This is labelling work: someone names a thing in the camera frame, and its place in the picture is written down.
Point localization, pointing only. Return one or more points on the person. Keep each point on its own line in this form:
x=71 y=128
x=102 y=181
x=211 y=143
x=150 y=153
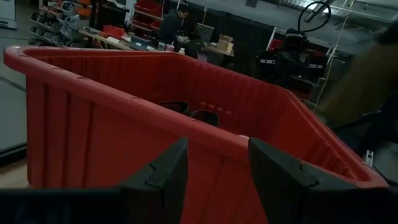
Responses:
x=172 y=28

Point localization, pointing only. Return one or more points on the grey bin shelf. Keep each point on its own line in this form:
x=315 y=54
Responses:
x=62 y=25

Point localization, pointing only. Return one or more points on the cardboard box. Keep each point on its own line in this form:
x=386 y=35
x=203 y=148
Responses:
x=224 y=45

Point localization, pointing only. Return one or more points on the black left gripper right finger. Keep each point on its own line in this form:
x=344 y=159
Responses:
x=286 y=193

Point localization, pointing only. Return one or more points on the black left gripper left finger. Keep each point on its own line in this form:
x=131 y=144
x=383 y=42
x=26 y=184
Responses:
x=164 y=193

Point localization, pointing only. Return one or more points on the red bin shelf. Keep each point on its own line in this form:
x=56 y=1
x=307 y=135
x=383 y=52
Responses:
x=147 y=12

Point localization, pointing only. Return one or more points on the red plastic bin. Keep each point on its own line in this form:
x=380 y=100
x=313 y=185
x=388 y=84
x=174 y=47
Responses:
x=93 y=133

